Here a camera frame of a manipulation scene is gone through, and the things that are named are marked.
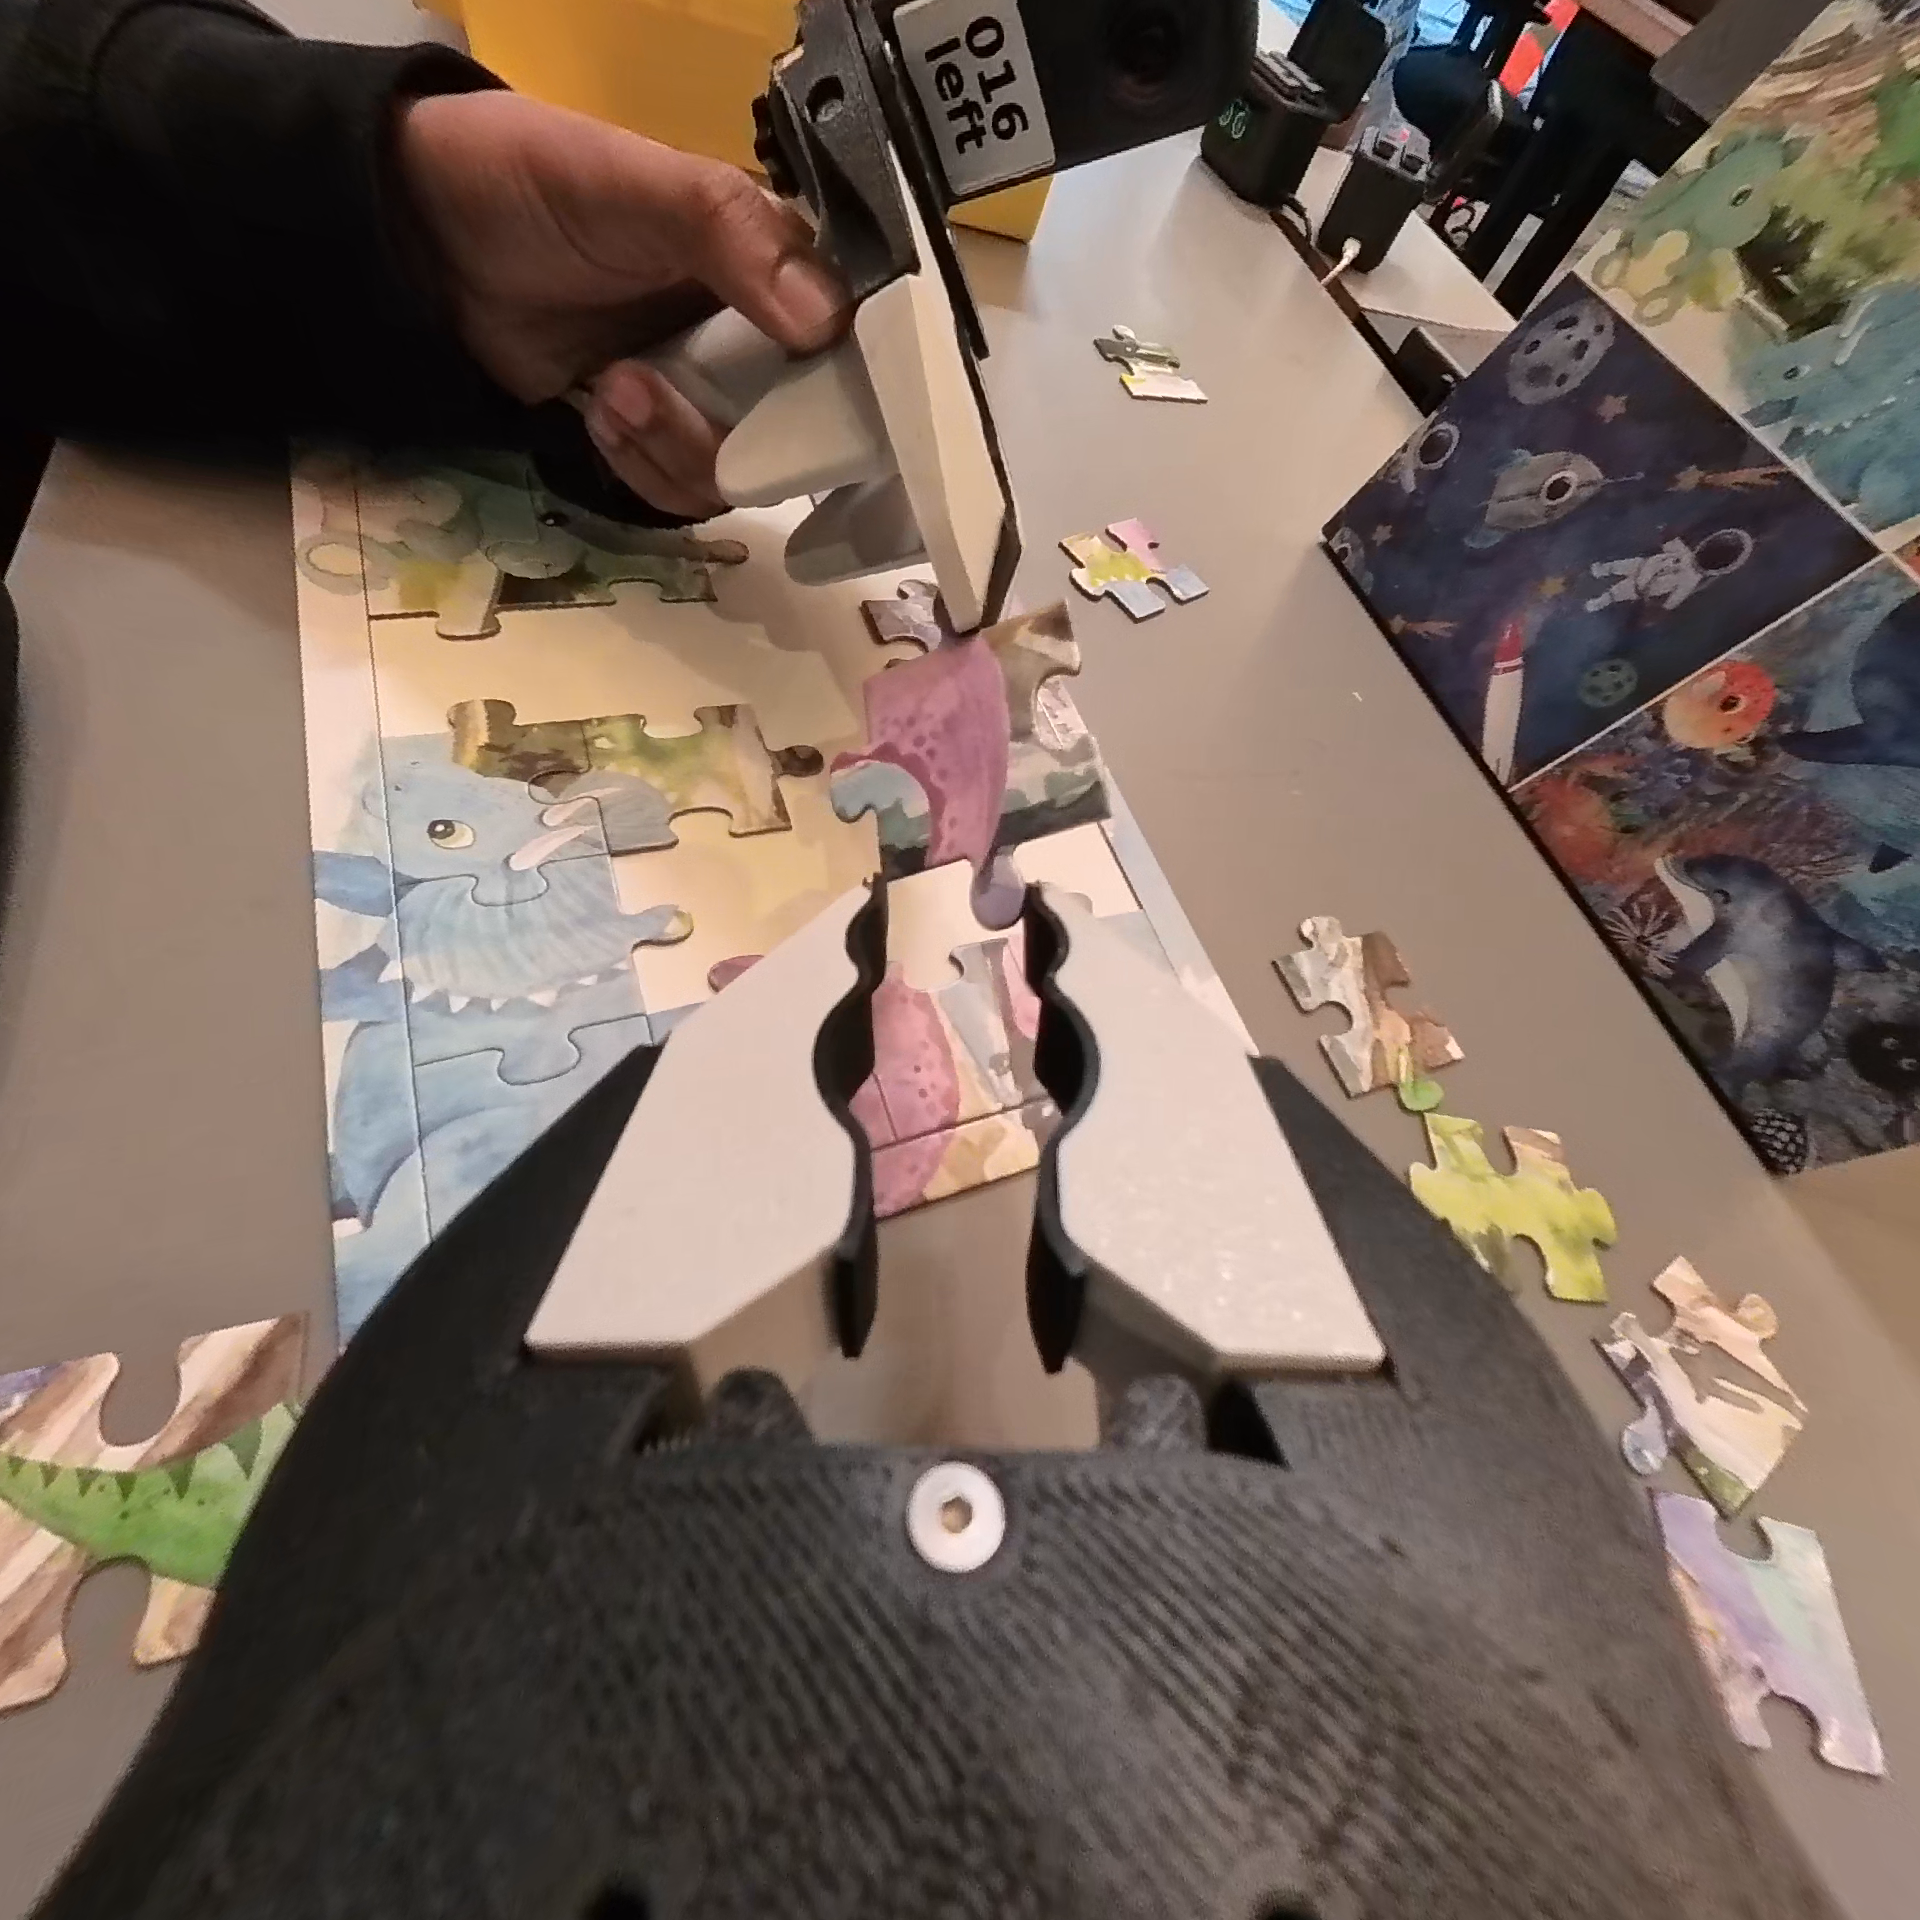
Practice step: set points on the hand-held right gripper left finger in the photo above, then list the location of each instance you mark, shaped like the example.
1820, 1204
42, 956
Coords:
690, 1200

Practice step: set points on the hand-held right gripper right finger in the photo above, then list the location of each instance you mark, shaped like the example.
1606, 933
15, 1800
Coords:
1216, 1216

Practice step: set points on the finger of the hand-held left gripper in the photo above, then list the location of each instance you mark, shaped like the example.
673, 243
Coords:
945, 435

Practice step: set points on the purple dinosaur body puzzle piece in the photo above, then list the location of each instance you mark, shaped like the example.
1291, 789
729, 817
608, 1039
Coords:
917, 1050

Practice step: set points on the teal dinosaur puzzle piece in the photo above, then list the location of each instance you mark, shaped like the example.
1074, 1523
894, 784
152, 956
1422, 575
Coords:
570, 554

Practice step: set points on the blue triceratops head puzzle piece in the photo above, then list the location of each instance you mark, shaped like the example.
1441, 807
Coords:
478, 841

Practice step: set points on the green blue puzzle piece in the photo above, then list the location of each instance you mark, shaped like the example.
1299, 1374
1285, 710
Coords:
648, 768

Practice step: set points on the dinosaur puzzle tray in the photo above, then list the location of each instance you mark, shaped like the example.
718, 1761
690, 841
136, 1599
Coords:
450, 718

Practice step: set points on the person's left forearm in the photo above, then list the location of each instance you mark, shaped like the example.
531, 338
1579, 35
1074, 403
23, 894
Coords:
195, 224

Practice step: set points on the person's left hand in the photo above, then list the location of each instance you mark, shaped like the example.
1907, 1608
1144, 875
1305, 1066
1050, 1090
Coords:
600, 270

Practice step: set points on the green dinosaur head puzzle piece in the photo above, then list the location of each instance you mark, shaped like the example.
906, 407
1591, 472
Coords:
909, 614

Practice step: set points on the light blue white puzzle piece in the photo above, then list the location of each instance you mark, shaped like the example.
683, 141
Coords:
1155, 371

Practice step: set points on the pink yellow blue puzzle piece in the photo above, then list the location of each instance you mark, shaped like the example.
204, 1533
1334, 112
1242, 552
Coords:
1135, 565

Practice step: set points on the blue dinosaur body puzzle piece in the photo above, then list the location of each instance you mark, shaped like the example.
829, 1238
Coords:
450, 1141

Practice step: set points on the brown grey puzzle piece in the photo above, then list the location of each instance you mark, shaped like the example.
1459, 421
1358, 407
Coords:
1365, 1007

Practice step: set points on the green yellow puzzle piece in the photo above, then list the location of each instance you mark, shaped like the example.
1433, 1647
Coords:
1516, 1200

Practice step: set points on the yellow plastic bin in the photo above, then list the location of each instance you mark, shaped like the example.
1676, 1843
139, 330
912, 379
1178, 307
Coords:
632, 59

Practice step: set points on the pink dinosaur head puzzle piece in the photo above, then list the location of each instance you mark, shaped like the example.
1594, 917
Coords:
1080, 887

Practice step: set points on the black display device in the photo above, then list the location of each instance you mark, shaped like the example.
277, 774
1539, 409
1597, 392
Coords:
1291, 107

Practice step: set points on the black charger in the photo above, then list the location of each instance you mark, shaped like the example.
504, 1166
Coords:
1390, 189

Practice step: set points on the peach purple puzzle piece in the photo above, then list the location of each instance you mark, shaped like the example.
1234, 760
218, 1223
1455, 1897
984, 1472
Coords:
1710, 1378

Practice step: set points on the storage shelves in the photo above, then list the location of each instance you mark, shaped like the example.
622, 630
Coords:
1500, 89

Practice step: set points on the green dinosaur brown puzzle piece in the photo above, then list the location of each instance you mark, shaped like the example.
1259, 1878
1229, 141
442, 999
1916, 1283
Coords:
136, 1500

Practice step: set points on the purple blue puzzle piece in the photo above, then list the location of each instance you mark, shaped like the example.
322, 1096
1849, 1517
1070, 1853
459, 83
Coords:
1786, 1633

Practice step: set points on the illustrated puzzle box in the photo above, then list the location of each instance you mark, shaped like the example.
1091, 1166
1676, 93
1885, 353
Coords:
1726, 600

